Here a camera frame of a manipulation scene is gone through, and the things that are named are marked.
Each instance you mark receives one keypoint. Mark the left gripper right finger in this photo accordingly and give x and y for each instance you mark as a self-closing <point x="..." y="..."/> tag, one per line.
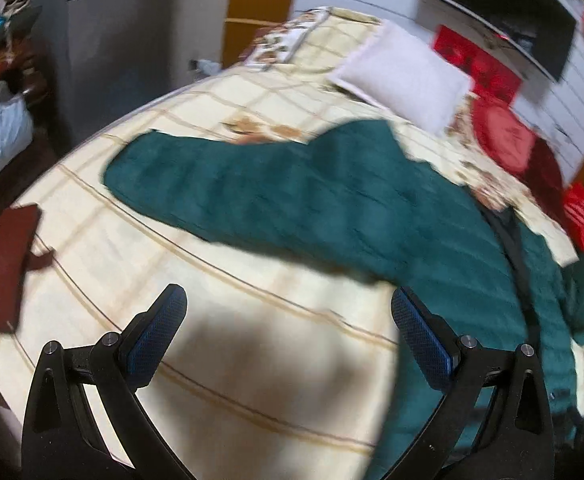
<point x="432" y="342"/>

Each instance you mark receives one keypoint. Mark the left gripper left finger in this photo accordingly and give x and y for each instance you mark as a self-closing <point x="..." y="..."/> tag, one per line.
<point x="146" y="339"/>

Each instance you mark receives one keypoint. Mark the dark green quilted jacket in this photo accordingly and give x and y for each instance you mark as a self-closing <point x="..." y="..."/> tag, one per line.
<point x="352" y="200"/>

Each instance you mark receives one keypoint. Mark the dark red velvet cushion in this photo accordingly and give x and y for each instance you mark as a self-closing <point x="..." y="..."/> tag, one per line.
<point x="545" y="182"/>

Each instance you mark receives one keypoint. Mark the red heart-shaped cushion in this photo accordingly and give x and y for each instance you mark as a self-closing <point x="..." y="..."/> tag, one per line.
<point x="501" y="135"/>

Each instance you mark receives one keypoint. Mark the white plastic bag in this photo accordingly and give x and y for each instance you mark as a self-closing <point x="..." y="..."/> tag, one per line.
<point x="16" y="125"/>

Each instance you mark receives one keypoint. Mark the white square pillow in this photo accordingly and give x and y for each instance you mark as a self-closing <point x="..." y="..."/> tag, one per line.
<point x="398" y="72"/>

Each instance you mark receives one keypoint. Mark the red banner with characters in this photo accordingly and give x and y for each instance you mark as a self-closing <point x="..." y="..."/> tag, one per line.
<point x="490" y="77"/>

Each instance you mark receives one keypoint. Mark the grey wardrobe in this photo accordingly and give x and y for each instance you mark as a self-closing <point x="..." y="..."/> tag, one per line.
<point x="105" y="58"/>

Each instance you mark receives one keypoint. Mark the wall-mounted black television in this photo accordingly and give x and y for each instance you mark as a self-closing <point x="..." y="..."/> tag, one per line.
<point x="541" y="30"/>

